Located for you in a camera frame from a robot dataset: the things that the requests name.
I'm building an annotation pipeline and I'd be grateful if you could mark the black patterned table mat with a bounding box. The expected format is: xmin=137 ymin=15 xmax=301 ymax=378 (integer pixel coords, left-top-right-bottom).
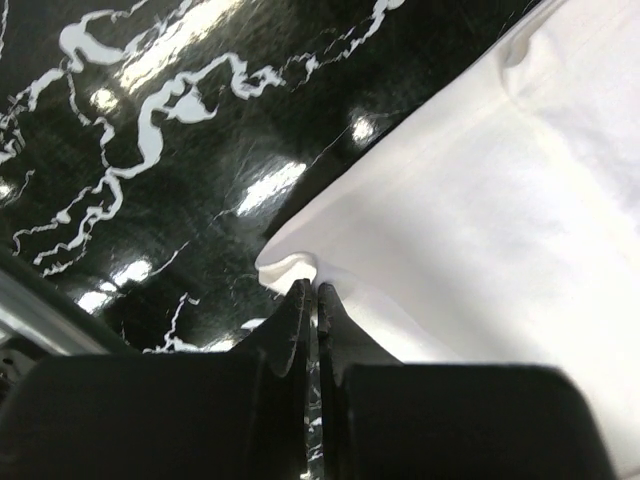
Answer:
xmin=1 ymin=1 xmax=534 ymax=353

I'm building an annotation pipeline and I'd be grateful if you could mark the white t shirt red print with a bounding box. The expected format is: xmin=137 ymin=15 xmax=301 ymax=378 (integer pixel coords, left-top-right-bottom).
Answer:
xmin=256 ymin=1 xmax=639 ymax=479

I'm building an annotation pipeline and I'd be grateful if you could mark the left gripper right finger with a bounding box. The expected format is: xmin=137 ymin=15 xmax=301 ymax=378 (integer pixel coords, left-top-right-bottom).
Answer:
xmin=317 ymin=283 xmax=401 ymax=479

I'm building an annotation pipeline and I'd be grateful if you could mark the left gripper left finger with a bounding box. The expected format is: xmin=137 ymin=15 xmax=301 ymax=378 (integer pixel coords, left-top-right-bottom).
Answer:
xmin=232 ymin=279 xmax=311 ymax=479

